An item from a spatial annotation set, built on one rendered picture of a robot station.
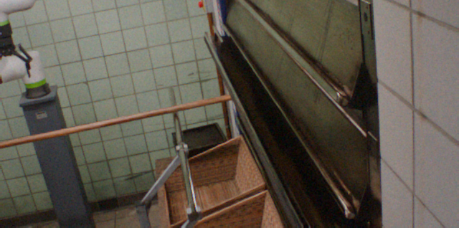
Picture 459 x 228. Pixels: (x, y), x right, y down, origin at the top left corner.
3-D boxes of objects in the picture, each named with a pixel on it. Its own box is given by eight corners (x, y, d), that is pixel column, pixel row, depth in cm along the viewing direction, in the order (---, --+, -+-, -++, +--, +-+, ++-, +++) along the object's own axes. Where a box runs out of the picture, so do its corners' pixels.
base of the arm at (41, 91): (29, 86, 320) (26, 77, 317) (53, 81, 322) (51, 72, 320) (24, 101, 296) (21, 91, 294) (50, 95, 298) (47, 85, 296)
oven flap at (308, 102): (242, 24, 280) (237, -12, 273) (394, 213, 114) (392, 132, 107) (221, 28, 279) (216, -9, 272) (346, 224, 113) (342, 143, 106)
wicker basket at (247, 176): (249, 176, 308) (242, 133, 298) (274, 232, 256) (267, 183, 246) (164, 194, 303) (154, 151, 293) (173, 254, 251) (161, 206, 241)
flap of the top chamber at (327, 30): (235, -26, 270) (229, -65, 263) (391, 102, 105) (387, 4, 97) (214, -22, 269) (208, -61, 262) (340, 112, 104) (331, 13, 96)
